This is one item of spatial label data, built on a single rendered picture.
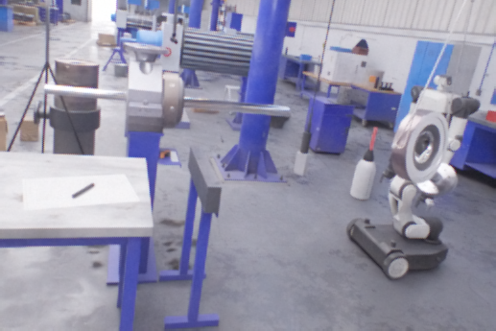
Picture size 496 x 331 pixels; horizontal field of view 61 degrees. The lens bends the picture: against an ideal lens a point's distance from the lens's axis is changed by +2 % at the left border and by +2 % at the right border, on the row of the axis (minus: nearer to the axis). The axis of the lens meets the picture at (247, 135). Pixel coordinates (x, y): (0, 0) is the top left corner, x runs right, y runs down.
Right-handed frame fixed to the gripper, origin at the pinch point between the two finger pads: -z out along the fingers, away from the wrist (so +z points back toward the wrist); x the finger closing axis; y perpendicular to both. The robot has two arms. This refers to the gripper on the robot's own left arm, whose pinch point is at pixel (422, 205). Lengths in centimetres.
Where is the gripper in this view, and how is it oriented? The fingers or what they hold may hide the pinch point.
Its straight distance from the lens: 332.5
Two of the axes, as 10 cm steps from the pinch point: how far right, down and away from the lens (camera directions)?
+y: 2.8, 2.9, -9.1
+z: 3.3, -9.2, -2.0
